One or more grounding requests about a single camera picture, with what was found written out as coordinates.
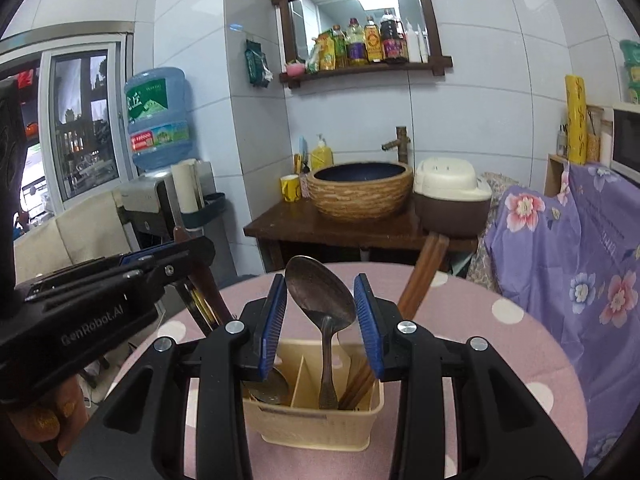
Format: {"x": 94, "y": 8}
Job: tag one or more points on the white microwave oven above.
{"x": 627, "y": 140}

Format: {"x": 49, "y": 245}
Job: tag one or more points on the dotted toothbrush cup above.
{"x": 304, "y": 187}

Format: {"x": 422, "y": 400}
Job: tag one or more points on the bamboo style faucet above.
{"x": 400, "y": 142}

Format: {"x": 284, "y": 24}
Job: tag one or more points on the green hanging packet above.
{"x": 256, "y": 65}

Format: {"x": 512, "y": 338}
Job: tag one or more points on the pink polka-dot tablecloth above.
{"x": 475, "y": 320}

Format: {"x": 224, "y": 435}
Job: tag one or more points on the brown wooden chopstick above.
{"x": 435, "y": 270}
{"x": 420, "y": 270}

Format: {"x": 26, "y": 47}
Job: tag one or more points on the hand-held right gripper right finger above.
{"x": 367, "y": 330}

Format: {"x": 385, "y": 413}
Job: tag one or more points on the yellow seasoning pouch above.
{"x": 322, "y": 52}

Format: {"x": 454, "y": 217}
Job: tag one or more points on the white brown rice cooker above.
{"x": 450, "y": 195}

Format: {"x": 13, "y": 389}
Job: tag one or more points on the yellow label sauce bottle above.
{"x": 373, "y": 42}

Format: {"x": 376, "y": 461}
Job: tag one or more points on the white squeeze bottle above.
{"x": 410, "y": 45}

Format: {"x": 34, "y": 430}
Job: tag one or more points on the yellow dish soap bottle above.
{"x": 321, "y": 157}

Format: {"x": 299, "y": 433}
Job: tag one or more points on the grey patterned cloth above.
{"x": 487, "y": 240}

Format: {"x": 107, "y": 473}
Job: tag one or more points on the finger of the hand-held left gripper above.
{"x": 137, "y": 258}
{"x": 175, "y": 267}

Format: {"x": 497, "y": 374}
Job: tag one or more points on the white paper cup stack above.
{"x": 187, "y": 185}

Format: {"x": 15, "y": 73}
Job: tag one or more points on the pink small bowl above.
{"x": 295, "y": 69}

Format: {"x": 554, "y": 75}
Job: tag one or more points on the grey water dispenser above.
{"x": 145, "y": 200}

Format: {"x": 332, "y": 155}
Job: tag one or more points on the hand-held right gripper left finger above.
{"x": 272, "y": 330}

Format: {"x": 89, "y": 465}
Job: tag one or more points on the woven sink basin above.
{"x": 360, "y": 200}

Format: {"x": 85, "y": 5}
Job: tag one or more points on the dark wooden sink table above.
{"x": 300, "y": 230}

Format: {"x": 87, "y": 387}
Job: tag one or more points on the green glass bottle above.
{"x": 340, "y": 47}

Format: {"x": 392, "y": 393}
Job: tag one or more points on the yellow wrap roll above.
{"x": 576, "y": 120}

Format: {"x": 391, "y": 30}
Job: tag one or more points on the glass window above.
{"x": 85, "y": 120}

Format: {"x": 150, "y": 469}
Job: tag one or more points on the purple label oil bottle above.
{"x": 357, "y": 47}

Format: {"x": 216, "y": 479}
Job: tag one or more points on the large metal spoon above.
{"x": 320, "y": 290}

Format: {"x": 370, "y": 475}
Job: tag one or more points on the blue water bottle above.
{"x": 160, "y": 120}

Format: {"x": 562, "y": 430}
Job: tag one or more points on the person's left hand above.
{"x": 45, "y": 420}

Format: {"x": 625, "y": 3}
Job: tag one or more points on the yellow mug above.
{"x": 290, "y": 189}

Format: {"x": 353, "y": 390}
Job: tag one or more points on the dark soy sauce bottle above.
{"x": 393, "y": 42}

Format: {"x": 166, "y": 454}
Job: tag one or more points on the blue-grey cup holder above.
{"x": 210, "y": 210}

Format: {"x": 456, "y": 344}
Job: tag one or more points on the wooden framed mirror shelf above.
{"x": 360, "y": 5}

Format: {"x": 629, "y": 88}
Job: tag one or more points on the light wooden shelf box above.
{"x": 555, "y": 175}

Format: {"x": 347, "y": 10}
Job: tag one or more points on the purple floral cloth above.
{"x": 575, "y": 260}

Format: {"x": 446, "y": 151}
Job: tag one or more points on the beige plastic utensil holder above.
{"x": 310, "y": 430}

